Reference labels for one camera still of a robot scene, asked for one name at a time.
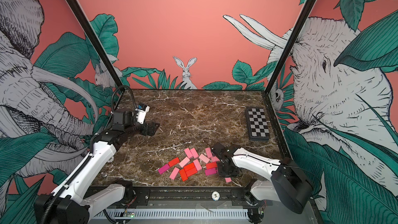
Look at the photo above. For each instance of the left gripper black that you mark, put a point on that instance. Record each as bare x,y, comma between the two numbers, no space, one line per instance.
153,128

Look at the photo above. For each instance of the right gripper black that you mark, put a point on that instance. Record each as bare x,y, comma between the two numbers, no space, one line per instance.
222,174

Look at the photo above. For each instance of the light pink block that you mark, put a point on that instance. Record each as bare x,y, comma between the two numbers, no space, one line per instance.
184,162
204,158

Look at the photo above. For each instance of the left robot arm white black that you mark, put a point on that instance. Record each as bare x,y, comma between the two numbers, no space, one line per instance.
67,204

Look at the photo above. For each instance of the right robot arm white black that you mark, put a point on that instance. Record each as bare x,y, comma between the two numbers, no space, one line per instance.
285,181

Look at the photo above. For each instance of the red block right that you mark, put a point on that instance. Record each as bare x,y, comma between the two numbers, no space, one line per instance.
211,165

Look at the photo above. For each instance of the magenta block lower right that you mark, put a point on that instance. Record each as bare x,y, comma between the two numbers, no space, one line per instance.
211,171

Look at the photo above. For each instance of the magenta block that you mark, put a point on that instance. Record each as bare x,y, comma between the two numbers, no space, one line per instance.
163,169
211,171

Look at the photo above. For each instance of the pink block right horizontal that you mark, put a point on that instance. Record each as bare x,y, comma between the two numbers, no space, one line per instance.
215,159

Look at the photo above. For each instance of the pink block beside red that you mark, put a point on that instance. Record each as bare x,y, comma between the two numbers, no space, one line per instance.
197,164

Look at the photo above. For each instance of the red block large center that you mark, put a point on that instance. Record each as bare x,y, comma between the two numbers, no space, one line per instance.
190,169

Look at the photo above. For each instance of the pink block top pair right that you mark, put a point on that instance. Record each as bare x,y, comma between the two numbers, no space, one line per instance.
194,153

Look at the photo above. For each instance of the pink block pair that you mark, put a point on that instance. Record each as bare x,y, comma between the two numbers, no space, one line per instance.
194,153
188,153

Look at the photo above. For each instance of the pink block top pair left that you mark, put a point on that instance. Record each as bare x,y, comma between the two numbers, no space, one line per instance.
188,153

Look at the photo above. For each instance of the red block bottom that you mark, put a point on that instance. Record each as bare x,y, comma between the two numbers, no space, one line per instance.
183,175

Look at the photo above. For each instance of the black white checkerboard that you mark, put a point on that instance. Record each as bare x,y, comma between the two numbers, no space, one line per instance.
257,127

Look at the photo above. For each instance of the red block upper left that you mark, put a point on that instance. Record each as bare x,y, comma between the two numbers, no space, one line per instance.
174,162

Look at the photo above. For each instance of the magenta block far left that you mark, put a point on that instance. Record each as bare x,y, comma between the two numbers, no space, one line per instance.
163,169

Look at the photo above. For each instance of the black front rail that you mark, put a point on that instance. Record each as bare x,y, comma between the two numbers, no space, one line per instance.
192,196

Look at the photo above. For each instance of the white slotted cable duct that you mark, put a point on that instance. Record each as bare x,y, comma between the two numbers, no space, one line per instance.
188,213

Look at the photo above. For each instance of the black left frame post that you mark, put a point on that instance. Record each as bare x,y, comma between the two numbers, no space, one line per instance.
93,38

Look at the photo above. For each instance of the black frame post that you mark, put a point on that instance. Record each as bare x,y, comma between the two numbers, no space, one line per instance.
93,38
305,12

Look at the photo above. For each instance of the black right frame post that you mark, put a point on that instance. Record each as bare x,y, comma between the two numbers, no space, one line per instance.
305,12

